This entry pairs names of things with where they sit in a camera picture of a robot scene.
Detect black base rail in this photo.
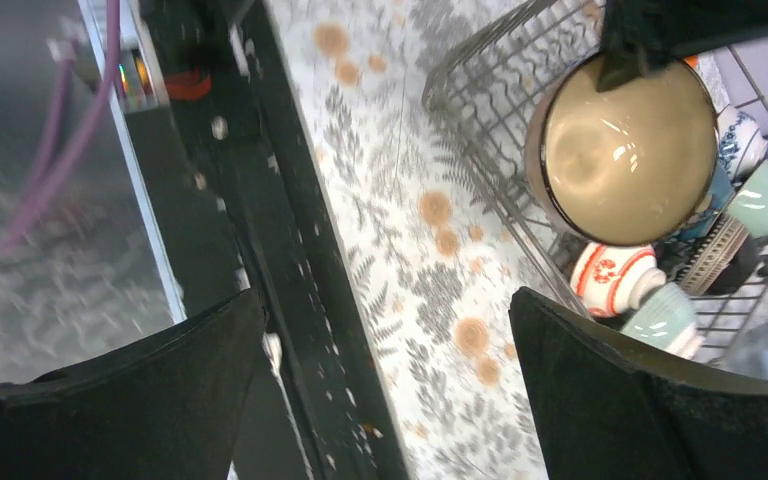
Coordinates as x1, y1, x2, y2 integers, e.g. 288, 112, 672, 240
126, 1, 408, 479

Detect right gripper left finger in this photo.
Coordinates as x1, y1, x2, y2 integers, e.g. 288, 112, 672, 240
0, 290, 266, 479

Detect brown glazed bowl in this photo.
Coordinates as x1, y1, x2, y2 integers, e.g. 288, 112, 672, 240
523, 54, 718, 247

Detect blue floral white bowl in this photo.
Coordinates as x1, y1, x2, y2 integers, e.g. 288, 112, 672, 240
717, 105, 768, 183

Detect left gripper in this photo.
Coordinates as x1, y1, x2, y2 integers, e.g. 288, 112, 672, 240
596, 0, 768, 93

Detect floral tablecloth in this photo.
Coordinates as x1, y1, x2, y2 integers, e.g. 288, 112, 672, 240
267, 0, 573, 479

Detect pale green bowl back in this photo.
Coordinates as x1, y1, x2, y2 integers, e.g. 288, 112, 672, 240
726, 160, 768, 238

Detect grey wire dish rack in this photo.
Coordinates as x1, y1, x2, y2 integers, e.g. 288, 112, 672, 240
423, 1, 768, 363

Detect dark brown patterned bowl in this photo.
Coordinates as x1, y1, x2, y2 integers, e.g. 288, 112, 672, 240
671, 214, 761, 297

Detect dark blue glazed bowl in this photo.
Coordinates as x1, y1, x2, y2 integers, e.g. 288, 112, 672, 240
665, 164, 735, 243

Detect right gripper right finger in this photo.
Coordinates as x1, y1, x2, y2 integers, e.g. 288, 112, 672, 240
509, 287, 768, 479

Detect red and white bowl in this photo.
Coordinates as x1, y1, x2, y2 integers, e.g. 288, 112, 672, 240
570, 242, 666, 318

